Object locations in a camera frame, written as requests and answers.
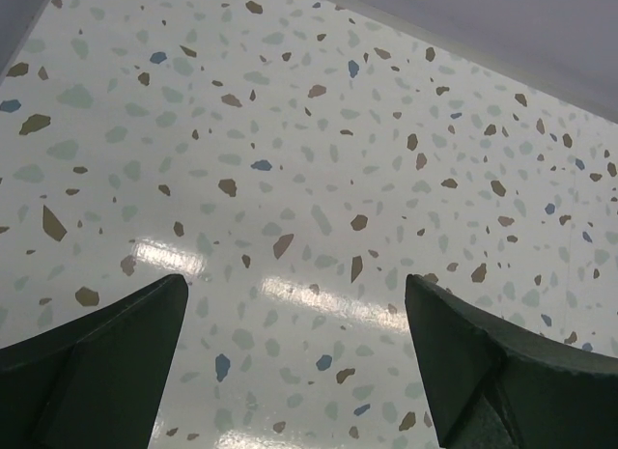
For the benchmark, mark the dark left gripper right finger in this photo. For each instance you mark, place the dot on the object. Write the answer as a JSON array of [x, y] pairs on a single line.
[[493, 384]]

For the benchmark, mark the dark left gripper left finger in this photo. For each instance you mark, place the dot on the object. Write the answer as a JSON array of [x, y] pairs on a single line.
[[97, 381]]

